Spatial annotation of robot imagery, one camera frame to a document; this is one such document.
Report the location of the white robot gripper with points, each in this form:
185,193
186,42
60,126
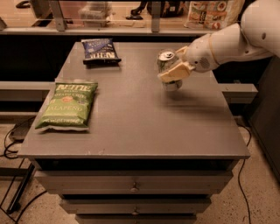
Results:
199,54

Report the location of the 7up soda can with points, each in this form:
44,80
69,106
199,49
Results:
167,59

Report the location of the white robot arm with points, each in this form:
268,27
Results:
256,37

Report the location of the colourful snack bag on shelf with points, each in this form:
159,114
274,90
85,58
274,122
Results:
213,14

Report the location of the blue Kettle chip bag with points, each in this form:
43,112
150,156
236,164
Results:
99,51

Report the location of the grey drawer cabinet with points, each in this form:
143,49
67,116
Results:
137,126

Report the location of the green Kettle jalapeno chip bag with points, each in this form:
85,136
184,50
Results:
69,106

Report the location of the top drawer with knob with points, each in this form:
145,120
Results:
166,182

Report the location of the drawer with knob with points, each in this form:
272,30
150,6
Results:
135,206
166,182

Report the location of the middle drawer with knob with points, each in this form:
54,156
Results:
135,206

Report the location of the black metal stand leg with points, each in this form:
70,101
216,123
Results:
25,174

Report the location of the grey metal shelf rail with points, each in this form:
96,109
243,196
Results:
24,17

